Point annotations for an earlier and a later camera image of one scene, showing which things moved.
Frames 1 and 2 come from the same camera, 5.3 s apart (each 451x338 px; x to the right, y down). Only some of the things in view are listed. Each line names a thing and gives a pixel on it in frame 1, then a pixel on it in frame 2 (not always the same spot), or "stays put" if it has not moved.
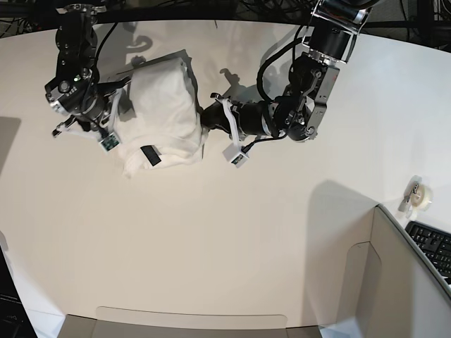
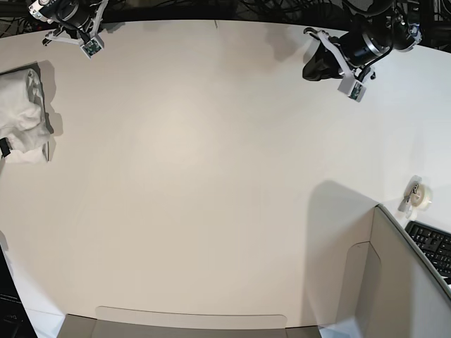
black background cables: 421,19 stays put
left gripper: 93,118 -> 57,34
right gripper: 214,117 -> 323,65
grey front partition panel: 130,322 stays put
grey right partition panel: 393,287 stays put
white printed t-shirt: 158,120 -> 24,122
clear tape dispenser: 418,197 stays put
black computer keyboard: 436,244 stays put
